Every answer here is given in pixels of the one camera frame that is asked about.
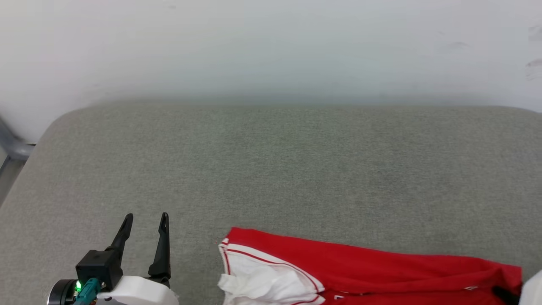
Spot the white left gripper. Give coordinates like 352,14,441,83
97,212,180,305

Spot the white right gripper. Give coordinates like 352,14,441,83
492,269,542,305

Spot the red and white jersey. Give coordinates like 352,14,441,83
217,227,523,305

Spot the grey metal pipe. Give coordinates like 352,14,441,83
0,116,36,178

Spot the grey fabric sofa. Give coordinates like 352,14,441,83
0,102,542,305

